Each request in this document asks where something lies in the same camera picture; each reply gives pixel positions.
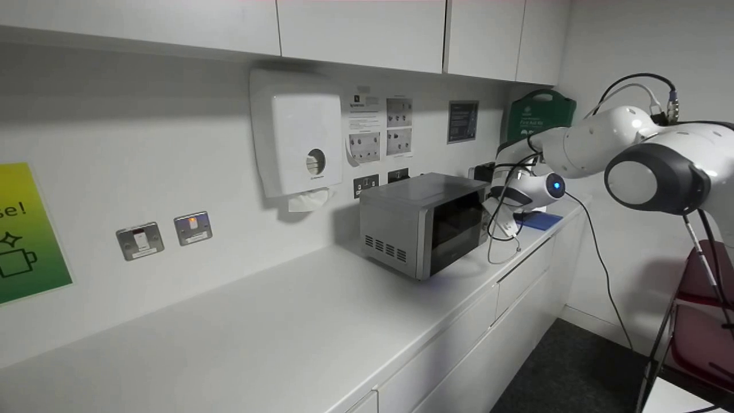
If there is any silver microwave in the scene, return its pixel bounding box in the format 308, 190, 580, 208
360, 173, 491, 281

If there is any microwave door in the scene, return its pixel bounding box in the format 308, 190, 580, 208
430, 192, 486, 276

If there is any white paper towel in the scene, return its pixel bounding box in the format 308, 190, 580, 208
287, 188, 331, 213

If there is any white paper notice with photos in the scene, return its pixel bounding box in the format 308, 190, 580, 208
385, 96, 414, 158

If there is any white paper towel dispenser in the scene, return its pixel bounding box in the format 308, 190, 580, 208
249, 69, 344, 199

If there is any dark framed notice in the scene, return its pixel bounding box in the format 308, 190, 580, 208
447, 100, 480, 145

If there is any white drawer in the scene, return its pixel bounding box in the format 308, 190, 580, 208
377, 285, 499, 413
496, 236, 556, 318

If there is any blue flat cloth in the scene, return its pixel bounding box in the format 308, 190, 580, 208
514, 211, 563, 232

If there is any green first aid box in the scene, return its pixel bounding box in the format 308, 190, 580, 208
506, 88, 577, 143

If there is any green and yellow poster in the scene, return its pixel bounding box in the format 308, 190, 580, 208
0, 162, 75, 306

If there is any red folding chair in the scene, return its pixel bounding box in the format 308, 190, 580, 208
635, 240, 734, 413

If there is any steel wall switch plate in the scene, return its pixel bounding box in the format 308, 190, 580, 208
116, 222, 165, 262
174, 211, 213, 247

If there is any row of white wall cabinets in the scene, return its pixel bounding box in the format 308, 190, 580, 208
0, 0, 572, 86

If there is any black cable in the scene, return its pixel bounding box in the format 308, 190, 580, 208
564, 192, 635, 352

